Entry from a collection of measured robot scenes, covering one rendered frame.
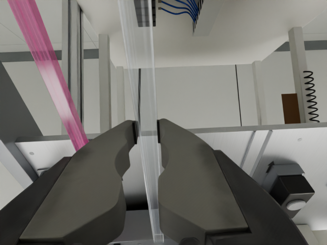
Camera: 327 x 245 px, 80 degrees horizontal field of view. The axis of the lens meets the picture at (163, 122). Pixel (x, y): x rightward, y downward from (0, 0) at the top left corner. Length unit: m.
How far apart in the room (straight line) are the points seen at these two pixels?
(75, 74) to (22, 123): 0.26
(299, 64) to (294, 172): 0.52
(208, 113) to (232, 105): 0.26
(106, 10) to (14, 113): 0.42
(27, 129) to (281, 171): 0.35
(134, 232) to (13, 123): 0.22
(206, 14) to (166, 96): 1.46
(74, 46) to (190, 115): 1.54
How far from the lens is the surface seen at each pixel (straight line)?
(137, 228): 0.35
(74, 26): 0.60
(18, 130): 0.30
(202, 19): 0.60
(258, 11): 0.71
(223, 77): 2.14
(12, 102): 0.30
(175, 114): 1.95
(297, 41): 0.84
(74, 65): 0.55
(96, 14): 0.65
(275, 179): 0.33
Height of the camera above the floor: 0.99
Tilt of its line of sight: 6 degrees down
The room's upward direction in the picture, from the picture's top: 177 degrees clockwise
